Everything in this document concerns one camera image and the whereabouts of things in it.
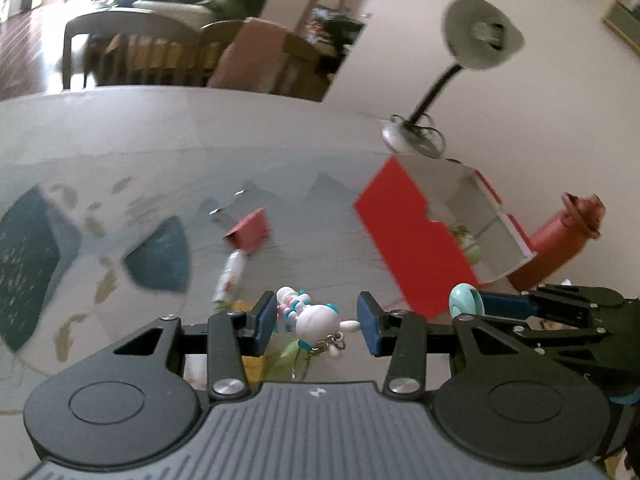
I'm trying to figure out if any wooden chair with pink cloth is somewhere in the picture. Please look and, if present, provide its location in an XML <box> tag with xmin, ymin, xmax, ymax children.
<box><xmin>200</xmin><ymin>18</ymin><xmax>330</xmax><ymax>102</ymax></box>

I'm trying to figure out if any white glue pen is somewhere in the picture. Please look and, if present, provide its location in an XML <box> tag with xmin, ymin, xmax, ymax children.
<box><xmin>212</xmin><ymin>249</ymin><xmax>247</xmax><ymax>304</ymax></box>

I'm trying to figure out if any white dog keychain figurine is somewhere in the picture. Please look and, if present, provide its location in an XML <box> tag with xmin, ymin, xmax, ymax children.
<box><xmin>276</xmin><ymin>286</ymin><xmax>361</xmax><ymax>359</ymax></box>

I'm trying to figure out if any patterned table mat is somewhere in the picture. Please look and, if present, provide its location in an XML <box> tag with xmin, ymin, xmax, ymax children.
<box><xmin>1</xmin><ymin>148</ymin><xmax>400</xmax><ymax>408</ymax></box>

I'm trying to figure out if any red white storage box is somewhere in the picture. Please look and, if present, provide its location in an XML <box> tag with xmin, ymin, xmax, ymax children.
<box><xmin>354</xmin><ymin>155</ymin><xmax>534</xmax><ymax>318</ymax></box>

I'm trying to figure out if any green-capped labelled jar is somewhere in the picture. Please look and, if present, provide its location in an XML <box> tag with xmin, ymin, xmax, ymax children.
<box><xmin>449</xmin><ymin>224</ymin><xmax>483</xmax><ymax>266</ymax></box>

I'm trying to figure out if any yellow cardboard box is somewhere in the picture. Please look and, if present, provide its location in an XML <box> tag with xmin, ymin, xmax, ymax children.
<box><xmin>233</xmin><ymin>300</ymin><xmax>265</xmax><ymax>390</ymax></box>

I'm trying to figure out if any red binder clip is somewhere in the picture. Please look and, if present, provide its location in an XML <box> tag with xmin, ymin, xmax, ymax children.
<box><xmin>208</xmin><ymin>188</ymin><xmax>271</xmax><ymax>255</ymax></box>

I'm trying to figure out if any wooden dining chair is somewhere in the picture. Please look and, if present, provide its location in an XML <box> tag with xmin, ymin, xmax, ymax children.
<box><xmin>60</xmin><ymin>8</ymin><xmax>202</xmax><ymax>90</ymax></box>

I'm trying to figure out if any teal correction tape dispenser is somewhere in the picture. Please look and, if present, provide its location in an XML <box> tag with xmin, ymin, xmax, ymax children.
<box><xmin>449</xmin><ymin>283</ymin><xmax>485</xmax><ymax>318</ymax></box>

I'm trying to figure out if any grey desk lamp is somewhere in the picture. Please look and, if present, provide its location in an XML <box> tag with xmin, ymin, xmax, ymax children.
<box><xmin>382</xmin><ymin>0</ymin><xmax>525</xmax><ymax>159</ymax></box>

